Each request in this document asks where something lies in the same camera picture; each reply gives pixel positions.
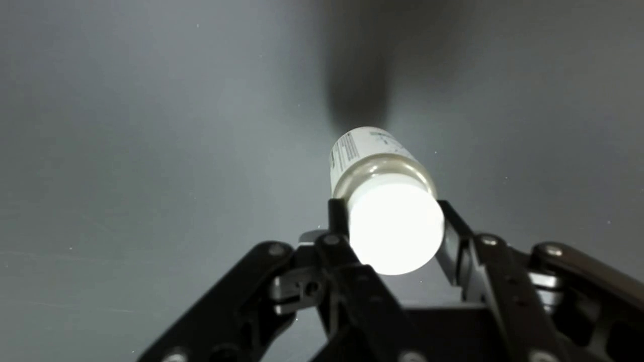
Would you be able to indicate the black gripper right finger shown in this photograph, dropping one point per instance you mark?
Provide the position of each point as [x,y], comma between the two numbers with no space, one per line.
[509,287]

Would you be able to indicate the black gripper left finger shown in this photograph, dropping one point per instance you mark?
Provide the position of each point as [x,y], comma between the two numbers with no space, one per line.
[329,293]

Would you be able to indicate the white capped container bottle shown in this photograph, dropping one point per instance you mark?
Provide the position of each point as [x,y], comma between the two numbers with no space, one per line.
[389,208]

